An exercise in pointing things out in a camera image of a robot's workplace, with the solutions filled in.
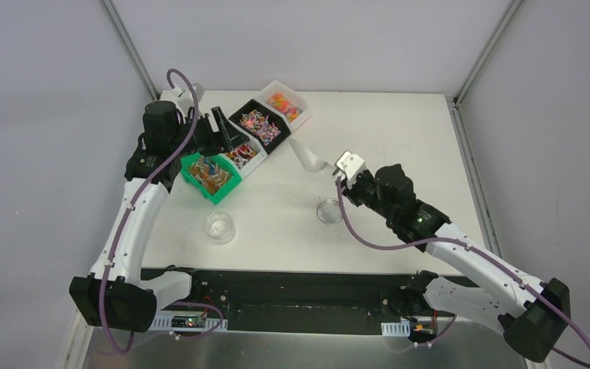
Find green candy bin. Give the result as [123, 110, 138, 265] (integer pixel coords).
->
[181, 153, 241, 205]

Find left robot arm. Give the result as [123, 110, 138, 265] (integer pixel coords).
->
[69, 101, 249, 333]

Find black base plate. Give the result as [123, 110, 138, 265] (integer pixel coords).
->
[168, 268, 434, 336]

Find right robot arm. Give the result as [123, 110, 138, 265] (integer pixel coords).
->
[333, 165, 571, 363]

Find black lollipop bin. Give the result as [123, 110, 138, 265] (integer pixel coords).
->
[229, 99, 291, 155]

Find clear plastic jar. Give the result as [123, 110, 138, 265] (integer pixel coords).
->
[204, 211, 236, 244]

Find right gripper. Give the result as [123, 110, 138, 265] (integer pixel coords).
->
[336, 170, 396, 222]

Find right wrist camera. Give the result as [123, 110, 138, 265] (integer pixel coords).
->
[333, 151, 366, 181]

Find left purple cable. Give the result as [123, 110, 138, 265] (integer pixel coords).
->
[97, 68, 225, 355]

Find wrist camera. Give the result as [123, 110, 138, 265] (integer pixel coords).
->
[333, 151, 366, 181]
[161, 83, 205, 118]

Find white gummy bin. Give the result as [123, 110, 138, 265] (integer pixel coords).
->
[255, 80, 313, 131]

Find clear plastic scoop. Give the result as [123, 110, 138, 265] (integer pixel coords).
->
[288, 138, 333, 173]

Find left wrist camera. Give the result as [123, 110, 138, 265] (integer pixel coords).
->
[161, 83, 205, 118]

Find white lollipop bin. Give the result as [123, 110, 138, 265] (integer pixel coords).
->
[222, 138, 268, 179]

